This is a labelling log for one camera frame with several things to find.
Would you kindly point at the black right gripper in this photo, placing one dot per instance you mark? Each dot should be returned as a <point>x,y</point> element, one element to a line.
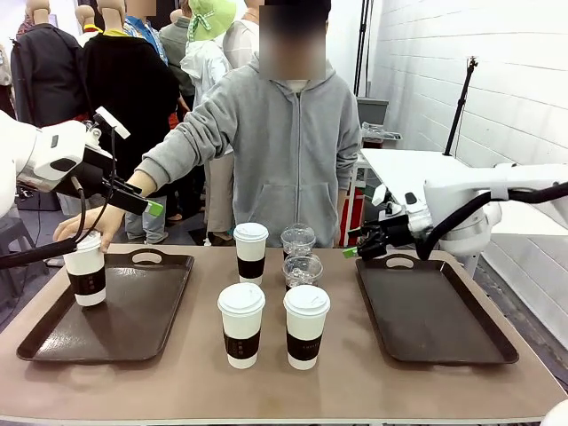
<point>392,235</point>

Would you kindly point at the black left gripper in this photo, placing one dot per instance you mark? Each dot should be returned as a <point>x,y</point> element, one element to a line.
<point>95,175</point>

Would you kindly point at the clear plastic iced coffee cup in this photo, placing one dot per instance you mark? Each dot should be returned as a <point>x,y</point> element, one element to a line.
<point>298,239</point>
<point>302,270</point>

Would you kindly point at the white paper cup black sleeve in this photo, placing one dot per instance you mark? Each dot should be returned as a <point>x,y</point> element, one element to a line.
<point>306,328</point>
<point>84,266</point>
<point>241,324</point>
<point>250,248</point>

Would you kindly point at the person's left forearm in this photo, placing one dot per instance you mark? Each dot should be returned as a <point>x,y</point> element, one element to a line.
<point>348,168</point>

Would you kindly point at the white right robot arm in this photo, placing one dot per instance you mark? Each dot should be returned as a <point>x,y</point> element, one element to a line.
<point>457,191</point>

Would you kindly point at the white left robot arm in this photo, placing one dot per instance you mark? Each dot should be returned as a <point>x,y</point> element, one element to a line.
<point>49,151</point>

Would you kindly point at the person's right forearm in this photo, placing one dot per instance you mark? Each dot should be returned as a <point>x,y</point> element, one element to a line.
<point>177,155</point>

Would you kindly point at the dark brown serving tray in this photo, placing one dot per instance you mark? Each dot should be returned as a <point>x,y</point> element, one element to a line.
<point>426,310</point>
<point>133,310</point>

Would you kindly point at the person's left hand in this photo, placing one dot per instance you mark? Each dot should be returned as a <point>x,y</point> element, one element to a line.
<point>342,233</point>

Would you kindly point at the person's right hand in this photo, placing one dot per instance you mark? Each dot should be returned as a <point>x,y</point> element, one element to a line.
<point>113,222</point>

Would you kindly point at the red box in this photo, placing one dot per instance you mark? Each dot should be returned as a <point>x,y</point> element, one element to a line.
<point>355,208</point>

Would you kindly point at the white side table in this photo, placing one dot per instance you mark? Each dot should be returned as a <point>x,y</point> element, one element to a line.
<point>399,164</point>

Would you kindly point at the beige trousers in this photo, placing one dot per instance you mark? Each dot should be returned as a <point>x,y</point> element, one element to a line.
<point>219,199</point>

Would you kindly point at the black box on floor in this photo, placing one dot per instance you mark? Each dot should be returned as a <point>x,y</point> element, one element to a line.
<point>40,202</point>

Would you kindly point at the mannequin in black coat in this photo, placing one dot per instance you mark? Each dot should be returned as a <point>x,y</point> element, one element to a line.
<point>128,89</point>

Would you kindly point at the grey stacked trays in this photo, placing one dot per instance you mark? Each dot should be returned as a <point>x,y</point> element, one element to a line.
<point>379,132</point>

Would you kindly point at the person in grey hoodie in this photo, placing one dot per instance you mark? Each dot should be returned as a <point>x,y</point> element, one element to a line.
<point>288,155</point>

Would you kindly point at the grey plastic bin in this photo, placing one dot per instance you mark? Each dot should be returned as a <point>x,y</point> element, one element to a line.
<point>373,111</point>

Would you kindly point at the mannequin in white jacket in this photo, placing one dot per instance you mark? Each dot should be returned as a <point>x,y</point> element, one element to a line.
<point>204,66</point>

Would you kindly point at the person in grey green jacket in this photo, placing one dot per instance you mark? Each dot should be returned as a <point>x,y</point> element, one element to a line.
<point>177,49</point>

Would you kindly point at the mannequin in dark grey jacket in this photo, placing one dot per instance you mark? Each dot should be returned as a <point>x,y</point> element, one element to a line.
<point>44,66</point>

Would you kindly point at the black light stand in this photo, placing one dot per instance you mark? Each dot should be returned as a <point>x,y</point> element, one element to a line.
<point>459,106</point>

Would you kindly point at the mannequin with yellow red collar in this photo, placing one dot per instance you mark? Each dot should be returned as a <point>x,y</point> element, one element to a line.
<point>87,22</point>

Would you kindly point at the mannequin in white shirt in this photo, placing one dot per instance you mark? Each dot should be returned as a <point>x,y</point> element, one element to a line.
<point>242,42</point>

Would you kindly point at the green bucket hat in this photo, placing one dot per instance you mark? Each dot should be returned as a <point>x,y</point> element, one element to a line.
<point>208,20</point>

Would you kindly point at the black tripod legs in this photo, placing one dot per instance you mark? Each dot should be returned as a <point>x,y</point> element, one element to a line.
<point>365,44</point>

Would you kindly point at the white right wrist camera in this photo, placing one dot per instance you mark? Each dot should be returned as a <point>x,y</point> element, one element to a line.
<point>379,195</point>

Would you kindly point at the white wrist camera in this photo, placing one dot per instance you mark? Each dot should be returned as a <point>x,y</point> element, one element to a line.
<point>379,195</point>
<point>111,120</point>

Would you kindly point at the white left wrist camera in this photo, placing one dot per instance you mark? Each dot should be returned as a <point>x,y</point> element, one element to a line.
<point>111,120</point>

